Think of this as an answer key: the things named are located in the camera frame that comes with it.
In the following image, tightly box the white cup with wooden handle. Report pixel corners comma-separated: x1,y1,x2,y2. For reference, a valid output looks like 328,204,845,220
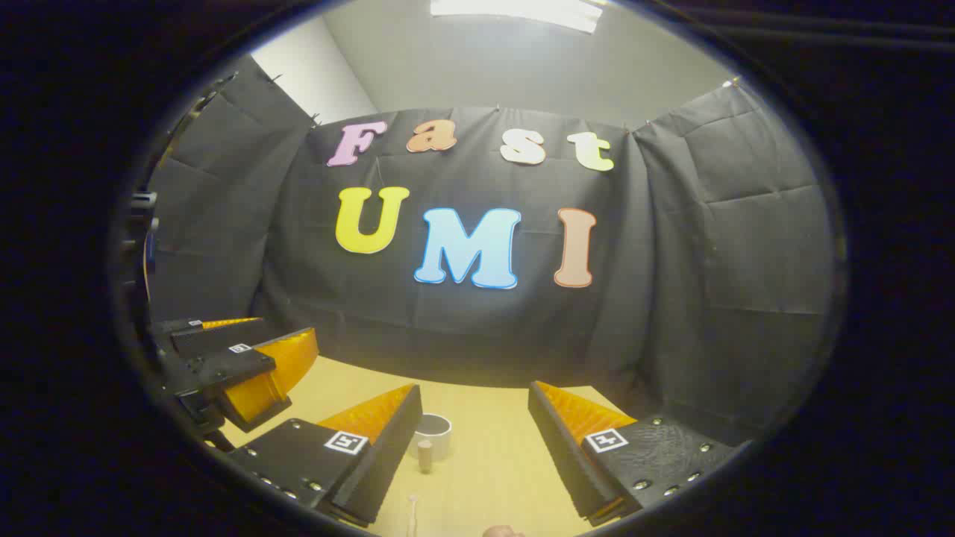
407,414,453,475

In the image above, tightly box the wooden desktop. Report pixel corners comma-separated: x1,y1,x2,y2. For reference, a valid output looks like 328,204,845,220
216,354,635,537

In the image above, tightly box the black backdrop cloth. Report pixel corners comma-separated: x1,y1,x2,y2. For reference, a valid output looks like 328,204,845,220
145,54,835,448

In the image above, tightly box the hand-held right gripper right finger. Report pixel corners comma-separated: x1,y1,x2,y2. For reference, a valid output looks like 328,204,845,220
527,380,737,527

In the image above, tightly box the ceiling light panel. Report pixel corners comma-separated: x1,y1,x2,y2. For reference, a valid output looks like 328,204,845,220
430,0,604,35

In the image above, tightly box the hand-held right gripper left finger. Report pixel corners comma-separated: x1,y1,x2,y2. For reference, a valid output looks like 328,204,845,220
226,383,424,527

